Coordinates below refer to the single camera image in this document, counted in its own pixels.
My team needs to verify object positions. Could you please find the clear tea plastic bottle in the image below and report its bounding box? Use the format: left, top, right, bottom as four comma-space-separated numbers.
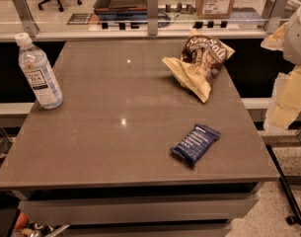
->
15, 33, 63, 110

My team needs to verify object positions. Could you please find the middle metal glass bracket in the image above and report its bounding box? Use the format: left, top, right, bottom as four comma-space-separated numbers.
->
147, 0, 158, 36

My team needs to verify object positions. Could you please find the blue snack bar wrapper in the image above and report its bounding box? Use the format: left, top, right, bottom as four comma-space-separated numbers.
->
171, 123, 221, 167

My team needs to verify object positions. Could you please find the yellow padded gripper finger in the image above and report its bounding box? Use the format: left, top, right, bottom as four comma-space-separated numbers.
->
261, 23, 287, 51
263, 66, 301, 131

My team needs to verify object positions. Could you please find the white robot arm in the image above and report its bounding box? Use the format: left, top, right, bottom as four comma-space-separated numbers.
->
261, 6, 301, 133

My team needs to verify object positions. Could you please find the metal glass bracket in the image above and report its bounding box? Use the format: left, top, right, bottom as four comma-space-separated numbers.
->
262, 0, 288, 34
12, 0, 39, 38
147, 0, 158, 36

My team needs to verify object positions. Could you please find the grey cabinet drawer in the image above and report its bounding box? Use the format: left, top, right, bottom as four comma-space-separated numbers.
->
20, 194, 259, 225

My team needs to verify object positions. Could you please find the brown sea salt chip bag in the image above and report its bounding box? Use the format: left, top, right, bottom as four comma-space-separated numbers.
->
163, 30, 235, 103

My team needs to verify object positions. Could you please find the black floor stand bar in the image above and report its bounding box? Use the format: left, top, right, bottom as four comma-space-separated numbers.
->
266, 145, 301, 226

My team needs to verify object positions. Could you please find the left metal glass bracket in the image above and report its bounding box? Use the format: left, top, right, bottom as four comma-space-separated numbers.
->
12, 0, 39, 38

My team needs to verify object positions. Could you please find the right metal glass bracket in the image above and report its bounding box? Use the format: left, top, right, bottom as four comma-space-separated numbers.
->
262, 0, 288, 34

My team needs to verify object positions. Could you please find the cardboard box with label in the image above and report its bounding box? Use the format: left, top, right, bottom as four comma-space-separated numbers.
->
195, 0, 235, 19

